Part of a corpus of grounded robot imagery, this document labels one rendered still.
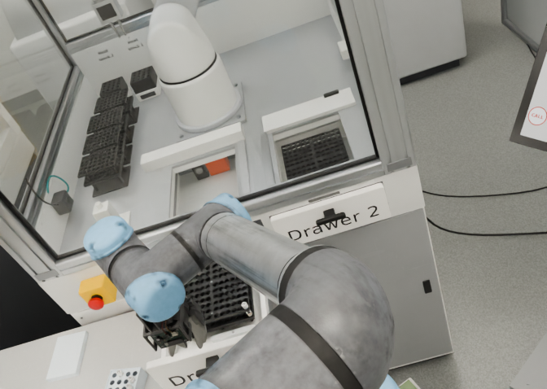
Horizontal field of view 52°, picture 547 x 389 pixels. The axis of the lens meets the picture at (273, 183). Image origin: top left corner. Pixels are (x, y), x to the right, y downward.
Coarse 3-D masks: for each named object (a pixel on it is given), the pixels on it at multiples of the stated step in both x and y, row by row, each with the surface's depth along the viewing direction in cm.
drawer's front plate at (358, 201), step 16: (352, 192) 137; (368, 192) 136; (384, 192) 137; (304, 208) 138; (320, 208) 138; (336, 208) 138; (352, 208) 139; (384, 208) 140; (272, 224) 140; (288, 224) 140; (304, 224) 141; (352, 224) 143; (304, 240) 145
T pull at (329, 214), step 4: (332, 208) 138; (324, 212) 138; (328, 212) 137; (332, 212) 137; (340, 212) 136; (344, 212) 136; (324, 216) 137; (328, 216) 136; (332, 216) 136; (336, 216) 135; (340, 216) 135; (344, 216) 135; (320, 220) 136; (324, 220) 136; (328, 220) 136; (332, 220) 136; (336, 220) 136; (316, 224) 136; (320, 224) 136; (324, 224) 136
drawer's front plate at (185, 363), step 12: (240, 336) 117; (204, 348) 118; (216, 348) 117; (228, 348) 117; (156, 360) 120; (168, 360) 119; (180, 360) 118; (192, 360) 118; (204, 360) 119; (156, 372) 120; (168, 372) 120; (180, 372) 121; (192, 372) 121; (168, 384) 124
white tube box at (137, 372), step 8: (128, 368) 137; (136, 368) 136; (112, 376) 137; (128, 376) 137; (136, 376) 135; (144, 376) 137; (112, 384) 137; (120, 384) 135; (136, 384) 133; (144, 384) 136
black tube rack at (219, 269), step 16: (208, 272) 138; (224, 272) 136; (192, 288) 135; (208, 288) 133; (224, 288) 132; (240, 288) 131; (208, 304) 134; (224, 304) 128; (240, 304) 127; (224, 320) 129; (240, 320) 127; (192, 336) 129
